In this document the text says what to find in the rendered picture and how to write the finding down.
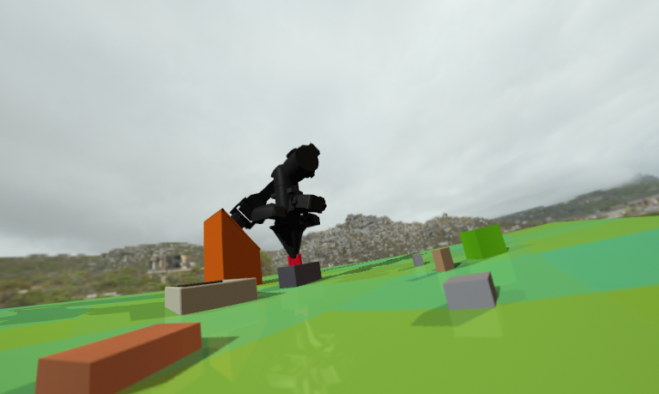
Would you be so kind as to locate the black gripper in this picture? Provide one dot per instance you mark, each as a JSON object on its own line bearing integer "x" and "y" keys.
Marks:
{"x": 289, "y": 225}

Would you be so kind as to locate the red blade fuse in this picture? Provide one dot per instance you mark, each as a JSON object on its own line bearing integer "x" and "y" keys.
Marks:
{"x": 296, "y": 260}

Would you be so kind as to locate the green cube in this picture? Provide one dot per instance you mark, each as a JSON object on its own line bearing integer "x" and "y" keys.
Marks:
{"x": 483, "y": 242}

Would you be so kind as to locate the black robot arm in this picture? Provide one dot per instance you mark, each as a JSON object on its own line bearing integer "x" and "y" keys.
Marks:
{"x": 301, "y": 163}

